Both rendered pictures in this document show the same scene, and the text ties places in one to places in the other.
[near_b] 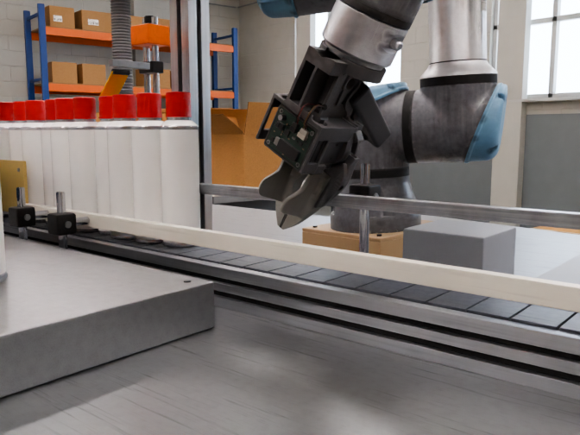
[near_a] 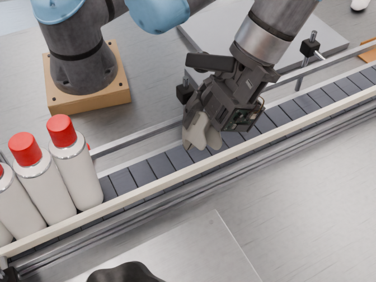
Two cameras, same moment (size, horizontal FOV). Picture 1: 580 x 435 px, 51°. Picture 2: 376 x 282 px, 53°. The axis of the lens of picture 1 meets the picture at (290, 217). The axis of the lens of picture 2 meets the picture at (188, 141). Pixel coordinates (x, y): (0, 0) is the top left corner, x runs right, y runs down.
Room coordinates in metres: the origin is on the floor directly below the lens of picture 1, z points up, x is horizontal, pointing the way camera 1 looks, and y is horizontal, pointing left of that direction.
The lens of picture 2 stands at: (0.54, 0.39, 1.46)
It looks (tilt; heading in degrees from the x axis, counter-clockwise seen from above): 51 degrees down; 292
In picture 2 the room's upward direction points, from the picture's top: straight up
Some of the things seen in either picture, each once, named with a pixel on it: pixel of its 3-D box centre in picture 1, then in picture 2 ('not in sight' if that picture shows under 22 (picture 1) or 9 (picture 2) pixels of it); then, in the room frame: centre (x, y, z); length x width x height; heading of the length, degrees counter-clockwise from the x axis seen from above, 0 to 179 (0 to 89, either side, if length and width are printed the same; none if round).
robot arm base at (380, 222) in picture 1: (375, 197); (80, 55); (1.02, -0.14, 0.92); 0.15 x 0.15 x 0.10
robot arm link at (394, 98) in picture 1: (376, 126); (68, 8); (1.02, -0.14, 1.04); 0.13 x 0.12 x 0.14; 68
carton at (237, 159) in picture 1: (242, 146); not in sight; (2.80, 0.22, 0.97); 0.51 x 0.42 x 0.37; 134
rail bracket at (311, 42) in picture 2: not in sight; (311, 68); (0.54, -0.31, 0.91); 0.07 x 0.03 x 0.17; 140
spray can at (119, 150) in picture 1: (126, 167); (9, 200); (0.89, 0.24, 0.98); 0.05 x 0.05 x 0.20
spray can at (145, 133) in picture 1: (151, 168); (44, 183); (0.86, 0.19, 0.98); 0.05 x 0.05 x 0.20
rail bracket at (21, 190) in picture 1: (33, 224); not in sight; (0.94, 0.40, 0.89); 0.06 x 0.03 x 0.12; 140
